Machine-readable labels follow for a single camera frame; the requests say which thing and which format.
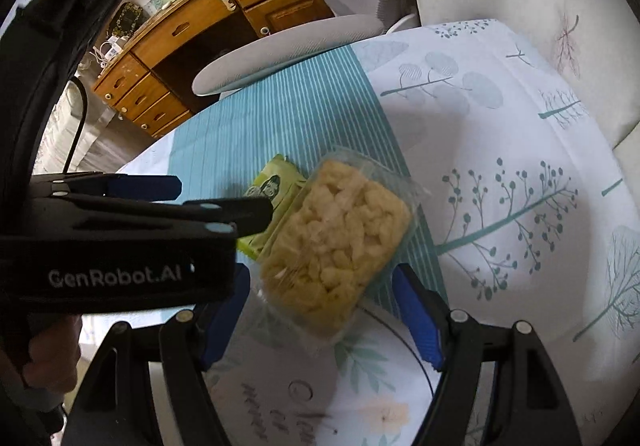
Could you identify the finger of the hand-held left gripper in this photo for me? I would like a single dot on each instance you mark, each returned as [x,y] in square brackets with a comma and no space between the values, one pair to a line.
[240,213]
[145,187]

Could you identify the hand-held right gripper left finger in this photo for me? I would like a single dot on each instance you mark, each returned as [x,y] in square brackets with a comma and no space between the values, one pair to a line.
[222,326]

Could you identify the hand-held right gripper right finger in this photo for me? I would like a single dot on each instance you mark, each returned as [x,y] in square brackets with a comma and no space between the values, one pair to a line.
[415,316]

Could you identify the green snack packet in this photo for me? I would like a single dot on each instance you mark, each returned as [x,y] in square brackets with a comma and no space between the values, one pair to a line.
[272,176]

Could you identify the clear yellow pastry packet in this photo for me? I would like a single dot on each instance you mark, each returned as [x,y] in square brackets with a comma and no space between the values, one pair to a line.
[330,246]

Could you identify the person's left forearm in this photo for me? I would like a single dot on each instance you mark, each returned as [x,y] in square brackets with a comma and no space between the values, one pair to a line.
[30,411]

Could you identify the person's left hand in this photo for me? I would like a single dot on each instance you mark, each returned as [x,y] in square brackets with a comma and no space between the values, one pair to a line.
[52,356]

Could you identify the wooden desk with drawers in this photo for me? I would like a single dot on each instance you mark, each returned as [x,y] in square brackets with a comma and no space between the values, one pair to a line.
[190,31]

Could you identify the grey office chair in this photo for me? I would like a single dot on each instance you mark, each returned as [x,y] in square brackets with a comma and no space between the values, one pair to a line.
[280,51]

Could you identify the dark floral pencil case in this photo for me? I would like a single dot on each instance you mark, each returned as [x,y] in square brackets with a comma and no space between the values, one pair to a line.
[125,19]

